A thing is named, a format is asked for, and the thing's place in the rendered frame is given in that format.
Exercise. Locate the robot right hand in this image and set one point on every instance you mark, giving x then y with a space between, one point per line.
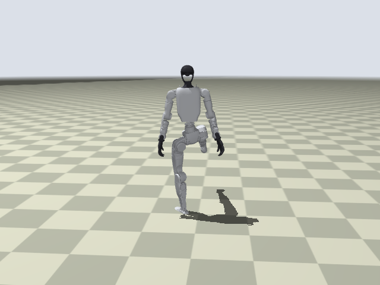
219 143

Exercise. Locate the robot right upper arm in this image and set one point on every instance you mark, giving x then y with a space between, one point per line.
207 102

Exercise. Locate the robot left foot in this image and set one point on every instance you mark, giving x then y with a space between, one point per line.
179 209

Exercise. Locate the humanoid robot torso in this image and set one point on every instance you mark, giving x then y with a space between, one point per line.
189 106

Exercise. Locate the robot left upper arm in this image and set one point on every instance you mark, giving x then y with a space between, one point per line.
168 104

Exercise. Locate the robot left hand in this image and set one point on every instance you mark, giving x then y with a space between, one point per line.
160 148

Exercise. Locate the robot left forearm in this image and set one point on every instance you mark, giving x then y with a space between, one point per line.
163 129

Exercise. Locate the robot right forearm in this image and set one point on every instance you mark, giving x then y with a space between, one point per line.
213 126

